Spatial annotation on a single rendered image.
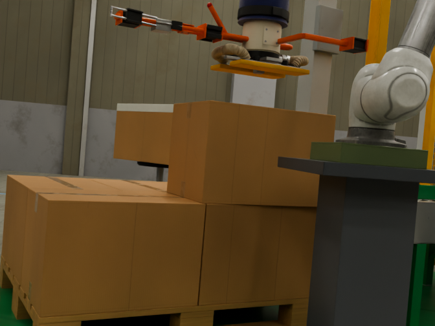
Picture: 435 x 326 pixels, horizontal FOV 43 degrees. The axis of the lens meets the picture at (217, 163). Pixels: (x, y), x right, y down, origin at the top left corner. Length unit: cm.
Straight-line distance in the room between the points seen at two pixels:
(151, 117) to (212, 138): 170
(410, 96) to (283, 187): 82
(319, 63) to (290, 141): 164
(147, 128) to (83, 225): 193
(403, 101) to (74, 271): 121
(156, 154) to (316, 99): 116
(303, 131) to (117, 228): 88
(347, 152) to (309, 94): 208
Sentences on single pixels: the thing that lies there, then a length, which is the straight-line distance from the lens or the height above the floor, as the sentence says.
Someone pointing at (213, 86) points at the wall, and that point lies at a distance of 1090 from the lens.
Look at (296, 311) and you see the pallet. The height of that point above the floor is 9.
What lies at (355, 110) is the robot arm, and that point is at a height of 92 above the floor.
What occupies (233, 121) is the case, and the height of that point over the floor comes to 87.
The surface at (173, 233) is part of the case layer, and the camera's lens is 209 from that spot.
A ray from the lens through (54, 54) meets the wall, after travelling 1093.
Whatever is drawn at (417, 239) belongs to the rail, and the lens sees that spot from 266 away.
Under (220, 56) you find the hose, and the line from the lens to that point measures 246.
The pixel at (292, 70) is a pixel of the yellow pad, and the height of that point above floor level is 112.
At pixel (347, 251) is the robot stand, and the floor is 47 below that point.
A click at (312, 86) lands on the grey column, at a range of 384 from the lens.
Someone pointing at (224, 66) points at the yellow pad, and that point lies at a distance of 243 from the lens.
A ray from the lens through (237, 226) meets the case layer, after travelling 221.
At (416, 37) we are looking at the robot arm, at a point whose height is 114.
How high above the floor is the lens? 77
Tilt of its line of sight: 2 degrees down
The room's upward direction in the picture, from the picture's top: 5 degrees clockwise
